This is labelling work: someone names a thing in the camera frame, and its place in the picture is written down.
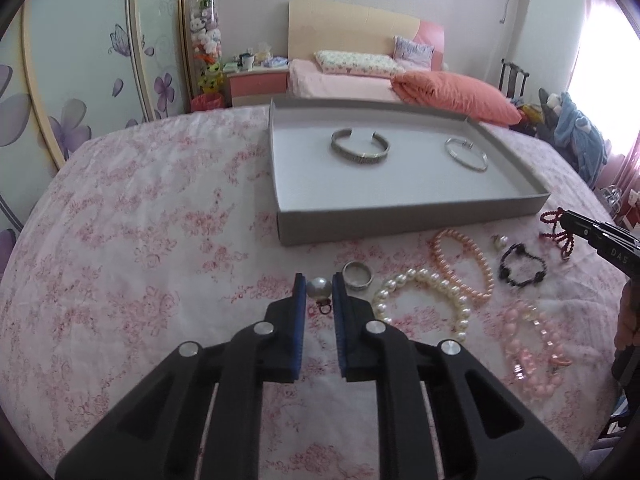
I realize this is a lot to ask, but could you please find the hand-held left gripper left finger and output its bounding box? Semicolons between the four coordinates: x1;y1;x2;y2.
55;274;307;480

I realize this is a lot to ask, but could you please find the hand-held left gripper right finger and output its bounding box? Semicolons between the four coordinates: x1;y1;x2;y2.
332;274;583;480

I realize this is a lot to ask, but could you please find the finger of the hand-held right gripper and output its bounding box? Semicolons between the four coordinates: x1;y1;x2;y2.
560;208;640;252

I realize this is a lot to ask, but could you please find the large pearl pendant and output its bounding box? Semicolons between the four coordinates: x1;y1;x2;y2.
306;276;332;313

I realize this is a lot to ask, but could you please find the red bead bracelet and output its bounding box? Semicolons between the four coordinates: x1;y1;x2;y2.
539;207;576;261

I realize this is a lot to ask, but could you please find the black bead bracelet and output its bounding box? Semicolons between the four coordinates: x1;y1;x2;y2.
498;243;547;288

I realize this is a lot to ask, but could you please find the peach pearl bracelet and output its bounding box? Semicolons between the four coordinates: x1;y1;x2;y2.
432;229;495;306

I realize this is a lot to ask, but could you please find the pink crystal bead bracelet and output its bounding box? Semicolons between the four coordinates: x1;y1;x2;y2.
502;300;573;401

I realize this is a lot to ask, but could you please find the grey cardboard tray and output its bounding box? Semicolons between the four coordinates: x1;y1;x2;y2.
267;97;552;247

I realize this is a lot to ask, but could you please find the person's right hand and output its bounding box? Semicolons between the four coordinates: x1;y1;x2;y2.
617;280;640;353

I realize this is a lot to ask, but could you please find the blue plush garment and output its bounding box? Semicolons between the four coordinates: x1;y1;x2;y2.
552;92;610;188

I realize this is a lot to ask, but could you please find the grey swivel chair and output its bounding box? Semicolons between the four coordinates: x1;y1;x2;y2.
537;87;565;143

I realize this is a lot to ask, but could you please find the thin silver bangle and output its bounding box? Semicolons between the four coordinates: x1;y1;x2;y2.
445;137;489;173

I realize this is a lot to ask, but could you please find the dark wooden chair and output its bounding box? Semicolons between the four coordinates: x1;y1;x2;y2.
500;59;530;102

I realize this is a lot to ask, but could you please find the folded orange quilt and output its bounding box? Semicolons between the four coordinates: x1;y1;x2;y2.
391;71;523;127

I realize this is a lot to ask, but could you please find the pink curtain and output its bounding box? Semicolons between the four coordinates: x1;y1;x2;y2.
570;0;640;111

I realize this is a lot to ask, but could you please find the pink bed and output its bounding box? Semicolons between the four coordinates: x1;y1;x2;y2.
286;58;416;106

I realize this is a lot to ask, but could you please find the red trash bin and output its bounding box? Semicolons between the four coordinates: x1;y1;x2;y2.
190;92;224;113

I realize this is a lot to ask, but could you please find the pink and cream nightstand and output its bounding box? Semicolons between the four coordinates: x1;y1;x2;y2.
223;62;291;107

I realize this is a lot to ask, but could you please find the purple pillow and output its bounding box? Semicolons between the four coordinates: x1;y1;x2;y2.
393;36;435;71

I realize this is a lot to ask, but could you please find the floral pillow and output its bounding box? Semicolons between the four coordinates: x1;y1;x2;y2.
315;50;407;79

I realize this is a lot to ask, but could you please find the cream and pink headboard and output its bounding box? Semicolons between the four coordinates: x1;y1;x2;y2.
289;0;446;72

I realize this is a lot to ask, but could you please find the plush toy display tube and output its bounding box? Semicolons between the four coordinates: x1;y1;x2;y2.
189;0;224;96

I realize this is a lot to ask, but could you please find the floral sliding door wardrobe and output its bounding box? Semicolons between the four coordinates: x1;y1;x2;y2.
0;0;201;261

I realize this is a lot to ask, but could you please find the silver ring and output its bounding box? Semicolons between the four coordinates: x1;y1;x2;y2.
342;261;375;292

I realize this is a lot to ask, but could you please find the white pearl bracelet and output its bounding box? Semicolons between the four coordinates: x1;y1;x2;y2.
372;268;471;338

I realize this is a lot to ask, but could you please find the wide silver cuff bracelet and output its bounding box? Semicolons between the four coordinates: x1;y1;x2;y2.
330;129;390;165

